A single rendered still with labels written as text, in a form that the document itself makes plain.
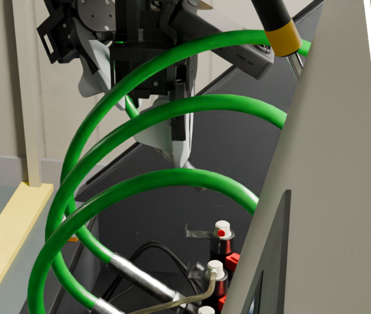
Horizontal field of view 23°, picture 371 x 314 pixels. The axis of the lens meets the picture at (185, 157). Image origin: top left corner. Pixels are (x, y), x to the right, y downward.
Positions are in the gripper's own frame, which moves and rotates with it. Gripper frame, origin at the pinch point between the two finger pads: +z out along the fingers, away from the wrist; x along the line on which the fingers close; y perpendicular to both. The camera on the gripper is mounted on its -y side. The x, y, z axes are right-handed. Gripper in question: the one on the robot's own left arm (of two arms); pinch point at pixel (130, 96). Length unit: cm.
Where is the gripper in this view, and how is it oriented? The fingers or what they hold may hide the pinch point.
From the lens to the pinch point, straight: 111.2
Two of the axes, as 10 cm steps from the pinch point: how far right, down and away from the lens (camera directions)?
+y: -6.3, 4.2, 6.5
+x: -6.7, 1.3, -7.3
